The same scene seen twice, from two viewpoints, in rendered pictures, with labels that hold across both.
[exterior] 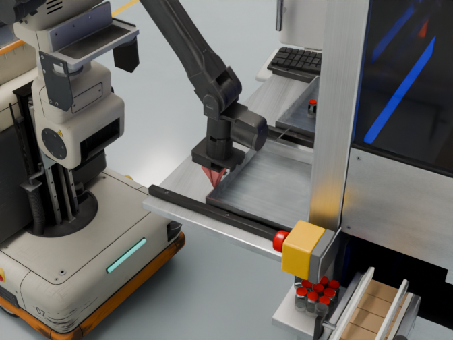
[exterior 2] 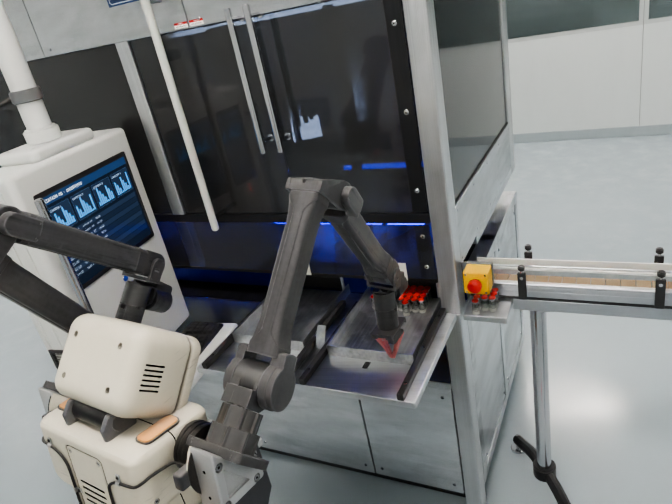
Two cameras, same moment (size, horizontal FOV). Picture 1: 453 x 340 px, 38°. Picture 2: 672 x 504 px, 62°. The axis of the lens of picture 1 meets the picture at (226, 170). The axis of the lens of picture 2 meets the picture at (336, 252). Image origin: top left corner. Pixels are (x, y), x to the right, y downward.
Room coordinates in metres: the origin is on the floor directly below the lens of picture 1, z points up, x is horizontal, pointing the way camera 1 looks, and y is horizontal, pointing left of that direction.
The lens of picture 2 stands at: (1.23, 1.26, 1.82)
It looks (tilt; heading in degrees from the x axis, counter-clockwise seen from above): 25 degrees down; 270
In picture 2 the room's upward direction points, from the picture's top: 12 degrees counter-clockwise
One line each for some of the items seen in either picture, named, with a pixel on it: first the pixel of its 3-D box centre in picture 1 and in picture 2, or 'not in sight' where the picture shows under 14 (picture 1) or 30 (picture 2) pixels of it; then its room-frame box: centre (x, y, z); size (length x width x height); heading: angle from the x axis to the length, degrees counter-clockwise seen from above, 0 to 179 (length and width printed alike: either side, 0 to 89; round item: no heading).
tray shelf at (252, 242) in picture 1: (303, 154); (331, 336); (1.30, -0.19, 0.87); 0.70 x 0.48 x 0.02; 150
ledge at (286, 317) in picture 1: (319, 311); (489, 306); (0.81, -0.17, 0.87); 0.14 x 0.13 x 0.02; 60
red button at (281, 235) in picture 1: (284, 242); (474, 285); (0.87, -0.10, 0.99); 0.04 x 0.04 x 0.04; 60
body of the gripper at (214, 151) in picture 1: (218, 144); (387, 319); (1.14, 0.02, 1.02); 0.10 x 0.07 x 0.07; 60
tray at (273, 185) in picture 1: (300, 193); (389, 321); (1.12, -0.17, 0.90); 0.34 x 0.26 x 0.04; 61
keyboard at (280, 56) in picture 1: (334, 67); (178, 356); (1.83, -0.34, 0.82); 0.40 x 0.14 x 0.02; 68
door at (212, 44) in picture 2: not in sight; (214, 127); (1.53, -0.52, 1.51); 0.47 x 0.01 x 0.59; 150
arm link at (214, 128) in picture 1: (223, 122); (385, 297); (1.13, 0.01, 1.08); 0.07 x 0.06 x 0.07; 58
